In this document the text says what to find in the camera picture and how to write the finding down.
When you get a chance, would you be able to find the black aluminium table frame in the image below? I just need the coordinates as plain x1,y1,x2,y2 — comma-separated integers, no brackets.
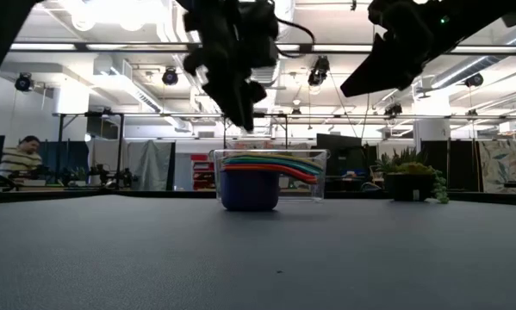
0,189,516,206

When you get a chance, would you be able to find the person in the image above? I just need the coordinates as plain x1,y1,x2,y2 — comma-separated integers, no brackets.
0,135,43,176

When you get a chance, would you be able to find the black computer monitor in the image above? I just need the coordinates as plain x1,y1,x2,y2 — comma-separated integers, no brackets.
316,133,370,190

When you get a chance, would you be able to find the teal measuring cup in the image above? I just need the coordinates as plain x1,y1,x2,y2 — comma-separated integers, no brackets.
222,158,323,177

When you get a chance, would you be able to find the grey cover cloth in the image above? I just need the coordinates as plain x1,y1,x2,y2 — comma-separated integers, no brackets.
126,139,176,191

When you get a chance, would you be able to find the green measuring cup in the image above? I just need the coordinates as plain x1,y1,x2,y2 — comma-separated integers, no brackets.
222,155,324,174

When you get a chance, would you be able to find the leaf patterned panel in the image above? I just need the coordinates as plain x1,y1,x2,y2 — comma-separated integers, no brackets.
479,139,516,194

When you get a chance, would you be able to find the potted succulent plant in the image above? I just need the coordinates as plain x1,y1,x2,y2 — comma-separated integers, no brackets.
374,146,451,205

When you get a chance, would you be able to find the dark blue bowl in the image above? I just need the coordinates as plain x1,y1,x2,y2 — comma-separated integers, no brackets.
220,169,281,212

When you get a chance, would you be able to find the red measuring cup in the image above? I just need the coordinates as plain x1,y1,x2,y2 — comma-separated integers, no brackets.
221,164,320,185

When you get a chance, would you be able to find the clear plastic basket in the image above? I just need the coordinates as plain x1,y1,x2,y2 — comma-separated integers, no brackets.
212,148,331,203

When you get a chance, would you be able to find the black overhead frame beam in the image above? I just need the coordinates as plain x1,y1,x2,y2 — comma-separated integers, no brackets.
7,41,516,56

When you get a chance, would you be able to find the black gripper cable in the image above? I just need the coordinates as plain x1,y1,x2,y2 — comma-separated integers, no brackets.
276,17,315,59

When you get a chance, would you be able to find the blue partition panel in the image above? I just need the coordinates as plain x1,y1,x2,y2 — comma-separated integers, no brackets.
40,140,90,173

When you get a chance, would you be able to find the black partition panel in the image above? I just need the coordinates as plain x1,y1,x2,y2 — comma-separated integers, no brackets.
420,139,481,193

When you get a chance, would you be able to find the tall black metal rack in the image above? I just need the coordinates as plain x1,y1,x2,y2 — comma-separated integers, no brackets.
53,110,126,190

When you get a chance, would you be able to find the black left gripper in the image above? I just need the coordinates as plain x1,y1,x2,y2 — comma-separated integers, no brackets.
175,0,280,132

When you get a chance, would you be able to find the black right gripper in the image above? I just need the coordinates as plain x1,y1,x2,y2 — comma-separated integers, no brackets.
340,0,469,98

